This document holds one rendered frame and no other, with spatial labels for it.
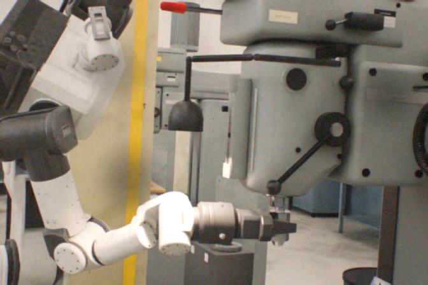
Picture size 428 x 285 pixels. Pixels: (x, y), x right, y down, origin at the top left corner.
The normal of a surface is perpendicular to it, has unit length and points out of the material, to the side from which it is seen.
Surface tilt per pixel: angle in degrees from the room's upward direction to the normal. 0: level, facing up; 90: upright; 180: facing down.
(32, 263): 81
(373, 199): 90
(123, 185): 90
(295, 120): 90
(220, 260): 90
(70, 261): 110
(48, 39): 58
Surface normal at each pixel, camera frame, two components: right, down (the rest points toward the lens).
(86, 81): 0.49, -0.47
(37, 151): -0.07, 0.35
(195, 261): -0.91, -0.03
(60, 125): 0.98, -0.14
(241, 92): 0.32, 0.07
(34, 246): 0.55, -0.01
